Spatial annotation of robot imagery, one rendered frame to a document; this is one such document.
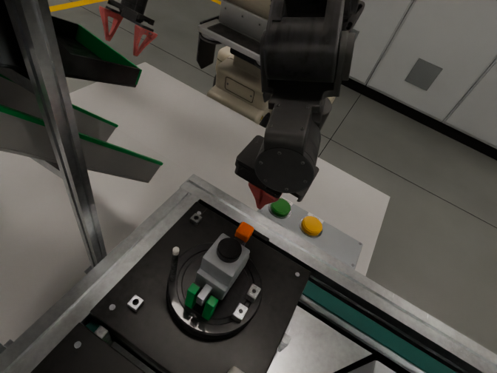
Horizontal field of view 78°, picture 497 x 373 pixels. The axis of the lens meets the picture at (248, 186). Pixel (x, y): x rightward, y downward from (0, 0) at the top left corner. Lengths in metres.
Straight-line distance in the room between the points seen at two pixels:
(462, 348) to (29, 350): 0.64
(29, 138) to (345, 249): 0.52
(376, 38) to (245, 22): 2.39
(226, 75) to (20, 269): 0.83
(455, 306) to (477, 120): 1.89
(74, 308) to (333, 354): 0.40
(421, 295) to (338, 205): 1.30
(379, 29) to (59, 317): 3.16
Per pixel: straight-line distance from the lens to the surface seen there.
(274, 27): 0.31
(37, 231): 0.70
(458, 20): 3.24
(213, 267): 0.38
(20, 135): 0.39
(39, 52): 0.32
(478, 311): 2.27
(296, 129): 0.27
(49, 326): 0.50
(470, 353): 0.68
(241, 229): 0.42
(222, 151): 0.84
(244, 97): 1.15
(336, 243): 0.62
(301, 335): 0.56
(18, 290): 0.65
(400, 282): 2.01
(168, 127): 0.89
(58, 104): 0.34
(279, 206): 0.60
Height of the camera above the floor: 1.42
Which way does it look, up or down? 47 degrees down
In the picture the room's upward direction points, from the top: 19 degrees clockwise
